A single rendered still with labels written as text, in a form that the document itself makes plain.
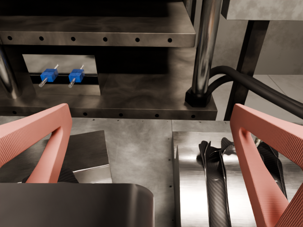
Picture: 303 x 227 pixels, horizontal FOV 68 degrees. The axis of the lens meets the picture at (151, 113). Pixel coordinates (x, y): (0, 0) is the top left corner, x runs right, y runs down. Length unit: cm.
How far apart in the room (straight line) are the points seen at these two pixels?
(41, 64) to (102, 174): 58
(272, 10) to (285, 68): 234
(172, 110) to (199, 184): 45
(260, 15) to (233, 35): 189
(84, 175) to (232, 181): 30
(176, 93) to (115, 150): 41
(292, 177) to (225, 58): 247
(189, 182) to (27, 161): 34
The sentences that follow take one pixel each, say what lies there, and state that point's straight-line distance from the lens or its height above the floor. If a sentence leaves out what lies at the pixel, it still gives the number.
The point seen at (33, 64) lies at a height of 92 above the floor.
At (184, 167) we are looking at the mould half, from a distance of 46.
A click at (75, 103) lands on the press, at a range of 93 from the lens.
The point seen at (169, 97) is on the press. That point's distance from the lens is 92.
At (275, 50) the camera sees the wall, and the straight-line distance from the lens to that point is 309.
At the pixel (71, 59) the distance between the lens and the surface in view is 91.
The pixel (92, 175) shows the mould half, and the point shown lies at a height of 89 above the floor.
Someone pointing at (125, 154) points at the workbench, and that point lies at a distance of 66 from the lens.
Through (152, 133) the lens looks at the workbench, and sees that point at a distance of 72.
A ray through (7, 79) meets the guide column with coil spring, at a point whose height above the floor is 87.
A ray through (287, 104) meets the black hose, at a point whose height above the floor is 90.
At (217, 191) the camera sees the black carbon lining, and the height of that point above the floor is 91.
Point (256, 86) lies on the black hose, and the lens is 80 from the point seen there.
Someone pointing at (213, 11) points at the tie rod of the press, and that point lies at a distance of 75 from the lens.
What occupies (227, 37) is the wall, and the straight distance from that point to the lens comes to 281.
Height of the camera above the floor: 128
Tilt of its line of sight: 37 degrees down
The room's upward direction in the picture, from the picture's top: straight up
